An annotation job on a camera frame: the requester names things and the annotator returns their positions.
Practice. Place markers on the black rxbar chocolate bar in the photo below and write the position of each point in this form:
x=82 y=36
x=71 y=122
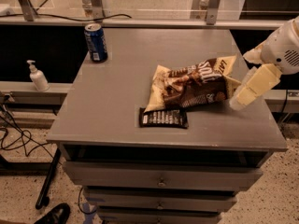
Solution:
x=163 y=118

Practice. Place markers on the black table leg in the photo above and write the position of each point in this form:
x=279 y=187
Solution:
x=43 y=199

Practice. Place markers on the grey drawer cabinet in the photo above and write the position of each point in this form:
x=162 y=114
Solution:
x=159 y=175

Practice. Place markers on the blue soda can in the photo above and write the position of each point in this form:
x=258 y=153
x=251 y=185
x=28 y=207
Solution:
x=96 y=42

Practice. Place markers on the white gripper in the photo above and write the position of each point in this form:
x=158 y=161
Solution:
x=277 y=50

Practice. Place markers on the brown chip bag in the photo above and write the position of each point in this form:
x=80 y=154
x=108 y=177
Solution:
x=204 y=83

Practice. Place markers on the metal railing frame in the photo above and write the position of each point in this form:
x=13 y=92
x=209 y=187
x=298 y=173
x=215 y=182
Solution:
x=143 y=13

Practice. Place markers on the white pump bottle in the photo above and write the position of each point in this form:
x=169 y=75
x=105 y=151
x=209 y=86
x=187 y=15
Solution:
x=38 y=77

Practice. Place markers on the black shoe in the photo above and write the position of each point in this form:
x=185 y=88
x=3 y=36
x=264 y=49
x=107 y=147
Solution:
x=57 y=215

